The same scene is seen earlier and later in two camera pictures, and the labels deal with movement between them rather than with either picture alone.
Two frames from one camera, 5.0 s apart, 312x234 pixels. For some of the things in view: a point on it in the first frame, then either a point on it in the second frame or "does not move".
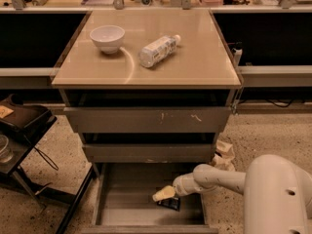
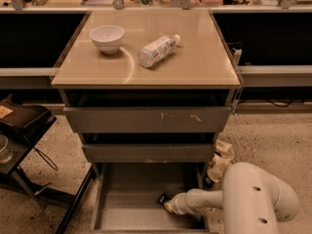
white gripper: [182, 183] -> [177, 203]
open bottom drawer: [124, 203] does not move
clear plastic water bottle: [156, 52] does not move
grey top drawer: [149, 119] does not move
